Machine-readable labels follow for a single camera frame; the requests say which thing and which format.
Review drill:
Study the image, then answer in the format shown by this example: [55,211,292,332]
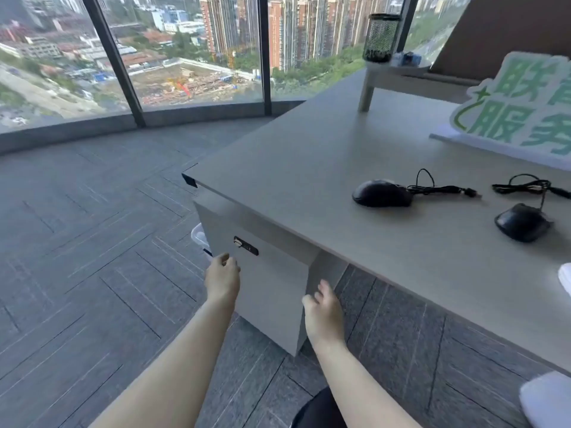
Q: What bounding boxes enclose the person's right hand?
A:
[302,280,347,349]

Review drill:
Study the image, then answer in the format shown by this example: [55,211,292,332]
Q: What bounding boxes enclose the person's left hand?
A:
[204,253,242,306]

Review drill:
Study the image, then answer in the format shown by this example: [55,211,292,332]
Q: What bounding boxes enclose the person's left forearm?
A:
[88,297,238,428]

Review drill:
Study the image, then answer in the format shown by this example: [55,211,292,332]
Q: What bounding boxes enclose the person's right forearm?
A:
[311,339,422,428]

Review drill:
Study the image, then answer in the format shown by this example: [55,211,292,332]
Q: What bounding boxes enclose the black cabinet lock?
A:
[234,236,259,257]

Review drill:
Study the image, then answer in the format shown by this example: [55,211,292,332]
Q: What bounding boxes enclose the clear plastic bin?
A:
[191,223,214,262]

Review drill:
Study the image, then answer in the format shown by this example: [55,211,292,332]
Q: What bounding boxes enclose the grey under-desk drawer cabinet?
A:
[194,189,349,357]

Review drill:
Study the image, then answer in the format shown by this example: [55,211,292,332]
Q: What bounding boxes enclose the person's black trousers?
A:
[290,387,336,428]

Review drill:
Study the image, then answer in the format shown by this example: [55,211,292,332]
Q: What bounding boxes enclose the grey window sill ledge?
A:
[0,100,308,155]

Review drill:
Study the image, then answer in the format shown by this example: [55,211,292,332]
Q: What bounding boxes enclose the white sign base board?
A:
[429,125,571,172]

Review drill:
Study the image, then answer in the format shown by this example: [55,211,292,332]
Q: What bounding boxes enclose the grey desk riser shelf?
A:
[358,60,484,113]

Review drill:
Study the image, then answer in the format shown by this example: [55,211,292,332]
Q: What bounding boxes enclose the white rounded chair part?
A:
[519,371,571,428]

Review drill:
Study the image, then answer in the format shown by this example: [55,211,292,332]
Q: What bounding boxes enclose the small blue and white box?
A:
[392,51,423,67]

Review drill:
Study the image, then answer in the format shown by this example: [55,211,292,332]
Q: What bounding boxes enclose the black mesh pen holder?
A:
[362,13,402,64]

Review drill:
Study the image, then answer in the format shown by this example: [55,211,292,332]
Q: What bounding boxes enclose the green and white cutout sign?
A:
[450,51,571,157]

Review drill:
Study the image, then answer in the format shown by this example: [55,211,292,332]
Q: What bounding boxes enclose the brown panel board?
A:
[429,0,571,81]

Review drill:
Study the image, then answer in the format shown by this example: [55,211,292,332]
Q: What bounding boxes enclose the black wired computer mouse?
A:
[492,174,571,244]
[352,168,482,208]

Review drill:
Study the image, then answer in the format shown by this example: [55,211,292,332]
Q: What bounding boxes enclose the dark window frame post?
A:
[396,0,420,54]
[257,0,274,116]
[80,0,147,128]

